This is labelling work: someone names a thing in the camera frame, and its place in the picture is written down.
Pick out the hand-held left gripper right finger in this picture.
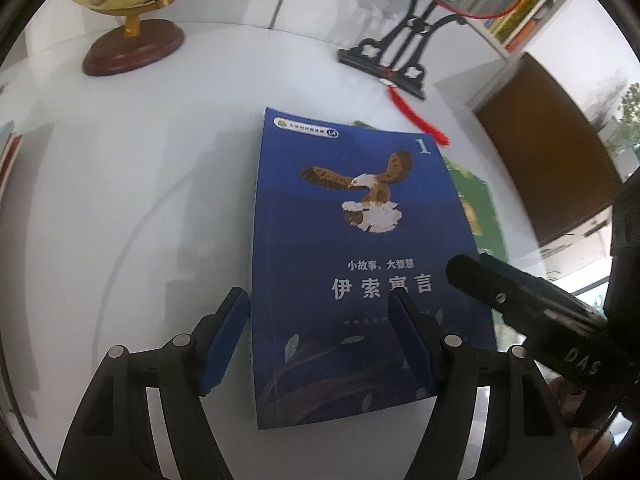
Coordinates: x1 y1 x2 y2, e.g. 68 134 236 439
387 287 584 480

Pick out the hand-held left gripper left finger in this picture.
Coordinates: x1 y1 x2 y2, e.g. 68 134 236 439
57 287 251 480

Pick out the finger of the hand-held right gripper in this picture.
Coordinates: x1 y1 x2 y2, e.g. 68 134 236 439
445 254 609 343

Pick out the blue eagle cover book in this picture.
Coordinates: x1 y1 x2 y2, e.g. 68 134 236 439
248 106 499 431

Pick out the row of shelf books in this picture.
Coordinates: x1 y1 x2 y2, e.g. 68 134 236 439
481 0 557 55

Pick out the green cover book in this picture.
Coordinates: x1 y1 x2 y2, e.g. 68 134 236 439
352 120 507 343

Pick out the red tassel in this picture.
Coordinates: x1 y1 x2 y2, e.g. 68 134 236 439
384 80 451 149

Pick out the green potted plant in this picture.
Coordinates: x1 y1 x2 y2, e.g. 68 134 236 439
589 80 640 177

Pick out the black carved fan stand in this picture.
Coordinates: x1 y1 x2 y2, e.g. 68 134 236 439
337 0 470 101

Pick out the red-edged book stack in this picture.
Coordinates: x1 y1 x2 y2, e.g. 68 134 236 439
0 119 24 198

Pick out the yellow globe on wooden base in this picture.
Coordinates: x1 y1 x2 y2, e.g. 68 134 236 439
62 0 186 77

